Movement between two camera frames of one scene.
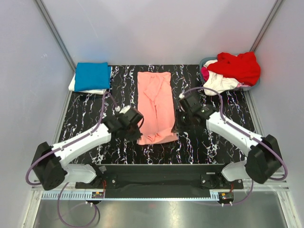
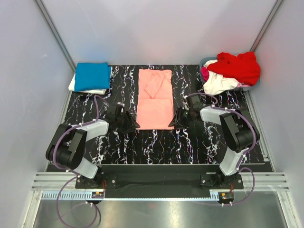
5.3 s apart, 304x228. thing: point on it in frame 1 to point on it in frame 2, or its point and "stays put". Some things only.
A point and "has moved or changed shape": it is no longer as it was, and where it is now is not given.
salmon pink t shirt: (156, 108) has moved or changed shape
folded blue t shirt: (92, 76) stays put
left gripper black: (135, 137) to (131, 123)
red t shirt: (244, 66) stays put
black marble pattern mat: (202, 145) stays put
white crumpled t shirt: (217, 82) stays put
